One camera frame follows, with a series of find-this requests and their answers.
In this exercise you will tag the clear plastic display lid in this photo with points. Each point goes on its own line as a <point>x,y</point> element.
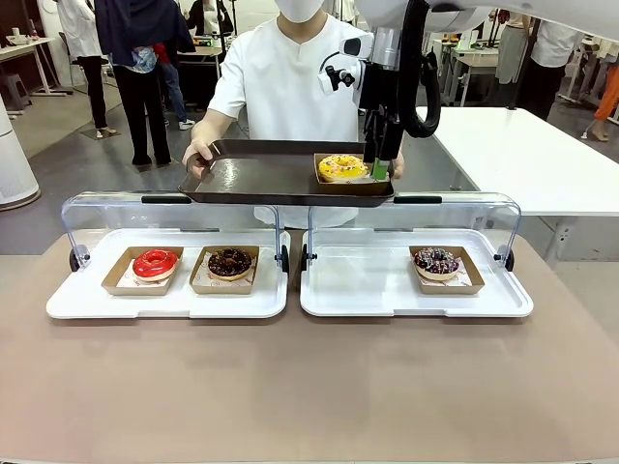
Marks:
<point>418,199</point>
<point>167,199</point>

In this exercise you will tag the person in grey skirt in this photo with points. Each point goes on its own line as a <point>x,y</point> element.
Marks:
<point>512,53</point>

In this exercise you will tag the brown cardboard donut tray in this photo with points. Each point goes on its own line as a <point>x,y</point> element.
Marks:
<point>382,183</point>
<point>450,289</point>
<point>222,289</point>
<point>130,289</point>

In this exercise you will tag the red glazed donut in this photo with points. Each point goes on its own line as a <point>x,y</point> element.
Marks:
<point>145,266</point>

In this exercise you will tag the white display tray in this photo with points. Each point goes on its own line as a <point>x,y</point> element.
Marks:
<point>232,304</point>
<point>358,290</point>

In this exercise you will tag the person's left hand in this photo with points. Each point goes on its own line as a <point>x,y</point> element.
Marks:
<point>399,169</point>

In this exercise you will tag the person in blue jeans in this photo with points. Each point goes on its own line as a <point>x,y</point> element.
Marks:
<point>174,87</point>

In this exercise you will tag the white side table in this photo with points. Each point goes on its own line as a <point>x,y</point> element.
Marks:
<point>508,154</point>

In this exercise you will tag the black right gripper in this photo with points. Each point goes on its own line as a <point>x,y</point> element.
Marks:
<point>382,92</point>

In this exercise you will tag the wooden desk white legs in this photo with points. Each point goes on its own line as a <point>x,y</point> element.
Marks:
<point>24,46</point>

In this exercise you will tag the black slanted pole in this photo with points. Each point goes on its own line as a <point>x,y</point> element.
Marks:
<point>522,72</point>

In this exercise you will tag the yellow sprinkled donut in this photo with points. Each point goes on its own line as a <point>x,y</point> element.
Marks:
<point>355,166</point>

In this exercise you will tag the grey stool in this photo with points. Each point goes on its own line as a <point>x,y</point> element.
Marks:
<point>14,89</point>

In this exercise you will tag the person in orange trousers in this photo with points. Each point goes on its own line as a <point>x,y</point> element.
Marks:
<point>610,92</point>

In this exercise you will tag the person in white shirt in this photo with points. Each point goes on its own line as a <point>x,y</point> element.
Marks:
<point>280,87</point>

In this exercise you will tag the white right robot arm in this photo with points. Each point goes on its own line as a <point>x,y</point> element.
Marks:
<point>382,14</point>

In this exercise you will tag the white cylindrical air purifier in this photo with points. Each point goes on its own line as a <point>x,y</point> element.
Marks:
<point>14,164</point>

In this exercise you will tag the person in white coat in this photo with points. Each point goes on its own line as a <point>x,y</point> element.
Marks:
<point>79,29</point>

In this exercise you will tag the person white shirt black trousers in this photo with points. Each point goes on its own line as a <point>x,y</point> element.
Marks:
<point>546,77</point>

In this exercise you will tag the person's right hand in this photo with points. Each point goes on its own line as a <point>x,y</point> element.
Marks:
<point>193,150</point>

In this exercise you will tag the dark brown serving tray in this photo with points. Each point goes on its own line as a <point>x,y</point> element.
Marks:
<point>261,174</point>

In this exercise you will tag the person's right forearm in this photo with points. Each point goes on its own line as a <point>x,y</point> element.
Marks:
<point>210,125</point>

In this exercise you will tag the background work desk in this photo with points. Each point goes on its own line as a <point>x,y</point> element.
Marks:
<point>476,63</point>

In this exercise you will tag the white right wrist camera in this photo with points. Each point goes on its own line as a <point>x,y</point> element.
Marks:
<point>355,48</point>

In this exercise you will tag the person in dark jacket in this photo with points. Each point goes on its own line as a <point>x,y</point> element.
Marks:
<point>140,96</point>

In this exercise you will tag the chocolate donut with white drizzle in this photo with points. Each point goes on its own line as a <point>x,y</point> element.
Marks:
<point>435,263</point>

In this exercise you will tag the white face mask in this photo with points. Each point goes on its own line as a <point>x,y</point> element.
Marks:
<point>300,9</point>

